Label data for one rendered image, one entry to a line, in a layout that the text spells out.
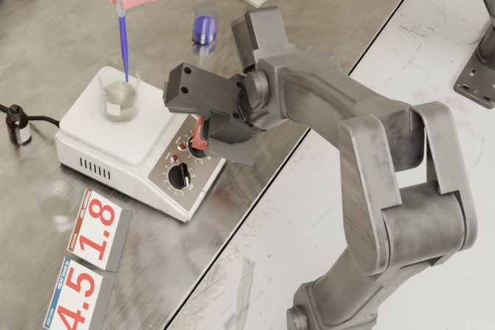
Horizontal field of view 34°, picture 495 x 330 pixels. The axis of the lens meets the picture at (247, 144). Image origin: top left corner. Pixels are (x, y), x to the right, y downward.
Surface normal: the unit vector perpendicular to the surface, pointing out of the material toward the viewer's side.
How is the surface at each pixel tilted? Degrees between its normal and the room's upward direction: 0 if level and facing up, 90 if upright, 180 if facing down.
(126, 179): 90
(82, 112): 0
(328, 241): 0
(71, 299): 40
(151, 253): 0
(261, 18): 22
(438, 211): 16
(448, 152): 28
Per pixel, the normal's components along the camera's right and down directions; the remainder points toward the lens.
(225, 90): 0.54, -0.28
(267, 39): 0.22, -0.22
